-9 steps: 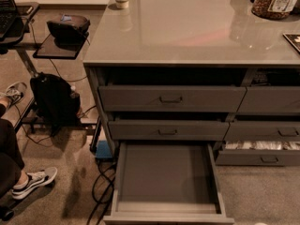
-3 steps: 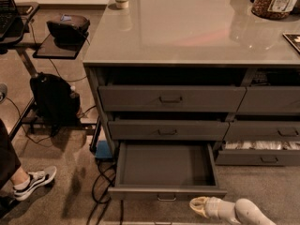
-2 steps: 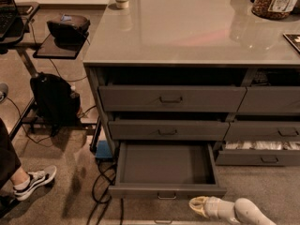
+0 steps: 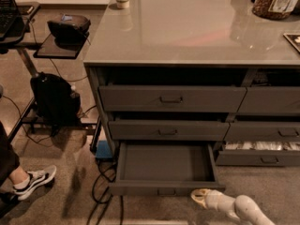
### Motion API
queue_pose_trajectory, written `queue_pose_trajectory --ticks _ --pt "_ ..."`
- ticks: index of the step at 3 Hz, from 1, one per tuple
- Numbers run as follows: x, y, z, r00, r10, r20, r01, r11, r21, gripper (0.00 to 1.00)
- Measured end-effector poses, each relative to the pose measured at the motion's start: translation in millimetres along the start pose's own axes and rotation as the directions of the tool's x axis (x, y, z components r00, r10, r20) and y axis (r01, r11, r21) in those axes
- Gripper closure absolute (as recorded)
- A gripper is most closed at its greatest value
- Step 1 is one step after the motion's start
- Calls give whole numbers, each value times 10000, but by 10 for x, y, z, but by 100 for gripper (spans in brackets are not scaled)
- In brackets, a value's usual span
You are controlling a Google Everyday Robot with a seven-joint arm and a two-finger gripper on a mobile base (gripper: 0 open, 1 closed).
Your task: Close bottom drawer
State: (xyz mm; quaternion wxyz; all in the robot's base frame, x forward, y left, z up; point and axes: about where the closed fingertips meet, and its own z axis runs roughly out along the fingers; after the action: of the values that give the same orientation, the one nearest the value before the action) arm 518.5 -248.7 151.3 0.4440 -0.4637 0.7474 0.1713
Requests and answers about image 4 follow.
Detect grey drawer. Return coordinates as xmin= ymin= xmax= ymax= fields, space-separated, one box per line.
xmin=215 ymin=142 xmax=300 ymax=167
xmin=98 ymin=85 xmax=246 ymax=113
xmin=224 ymin=122 xmax=300 ymax=142
xmin=109 ymin=120 xmax=229 ymax=141
xmin=110 ymin=141 xmax=225 ymax=196
xmin=238 ymin=86 xmax=300 ymax=113

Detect grey drawer cabinet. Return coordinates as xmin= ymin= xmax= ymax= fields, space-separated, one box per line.
xmin=82 ymin=0 xmax=300 ymax=157

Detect blue box on floor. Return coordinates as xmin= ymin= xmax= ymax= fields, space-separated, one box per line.
xmin=96 ymin=141 xmax=113 ymax=159

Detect grey sneaker on floor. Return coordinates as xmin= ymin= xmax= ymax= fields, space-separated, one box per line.
xmin=13 ymin=165 xmax=57 ymax=201

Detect black backpack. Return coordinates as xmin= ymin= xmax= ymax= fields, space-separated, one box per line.
xmin=30 ymin=72 xmax=81 ymax=128

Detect person leg black trousers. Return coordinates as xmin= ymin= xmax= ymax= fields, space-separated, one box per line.
xmin=0 ymin=122 xmax=20 ymax=186

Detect dark side shelf tray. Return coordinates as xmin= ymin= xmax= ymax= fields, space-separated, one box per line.
xmin=34 ymin=33 xmax=89 ymax=59

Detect black headset device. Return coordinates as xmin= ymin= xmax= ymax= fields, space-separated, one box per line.
xmin=47 ymin=14 xmax=91 ymax=43

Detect black laptop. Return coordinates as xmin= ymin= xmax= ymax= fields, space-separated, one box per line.
xmin=0 ymin=0 xmax=20 ymax=40

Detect black floor cables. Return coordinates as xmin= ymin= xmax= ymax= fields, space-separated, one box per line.
xmin=85 ymin=159 xmax=125 ymax=225

